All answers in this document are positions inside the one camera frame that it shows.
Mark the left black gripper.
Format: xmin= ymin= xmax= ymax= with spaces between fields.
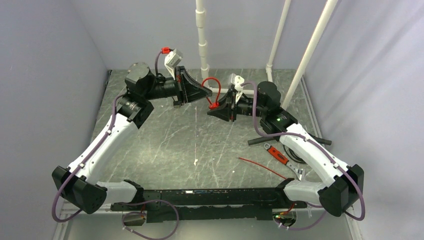
xmin=144 ymin=66 xmax=212 ymax=106

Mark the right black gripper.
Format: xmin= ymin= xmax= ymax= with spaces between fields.
xmin=207 ymin=89 xmax=267 ymax=123

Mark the red cable lock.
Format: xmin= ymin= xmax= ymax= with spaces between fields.
xmin=238 ymin=157 xmax=287 ymax=180
xmin=201 ymin=76 xmax=222 ymax=110

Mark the black cable lock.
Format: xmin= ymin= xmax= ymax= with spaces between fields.
xmin=173 ymin=100 xmax=182 ymax=108

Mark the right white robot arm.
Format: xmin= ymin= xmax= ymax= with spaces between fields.
xmin=207 ymin=81 xmax=366 ymax=221

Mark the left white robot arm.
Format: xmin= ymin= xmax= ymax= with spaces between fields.
xmin=52 ymin=62 xmax=213 ymax=214

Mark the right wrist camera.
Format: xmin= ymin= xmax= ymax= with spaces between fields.
xmin=228 ymin=73 xmax=245 ymax=103

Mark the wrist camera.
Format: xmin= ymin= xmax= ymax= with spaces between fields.
xmin=161 ymin=47 xmax=183 ymax=80
xmin=228 ymin=73 xmax=245 ymax=103

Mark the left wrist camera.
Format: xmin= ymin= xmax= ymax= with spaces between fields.
xmin=161 ymin=47 xmax=183 ymax=80

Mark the red handled tool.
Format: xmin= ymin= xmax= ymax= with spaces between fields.
xmin=263 ymin=143 xmax=304 ymax=181

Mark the white PVC pipe frame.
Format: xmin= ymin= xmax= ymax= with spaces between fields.
xmin=195 ymin=0 xmax=338 ymax=106

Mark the black corrugated hose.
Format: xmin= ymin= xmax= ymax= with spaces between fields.
xmin=247 ymin=133 xmax=333 ymax=147

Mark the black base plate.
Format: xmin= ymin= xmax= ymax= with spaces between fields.
xmin=111 ymin=187 xmax=307 ymax=223

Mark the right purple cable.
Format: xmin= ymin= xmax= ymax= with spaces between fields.
xmin=240 ymin=81 xmax=367 ymax=232

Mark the purple cable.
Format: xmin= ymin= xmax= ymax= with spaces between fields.
xmin=51 ymin=47 xmax=180 ymax=240
xmin=240 ymin=81 xmax=367 ymax=232

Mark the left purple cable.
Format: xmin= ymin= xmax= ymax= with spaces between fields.
xmin=51 ymin=47 xmax=180 ymax=240

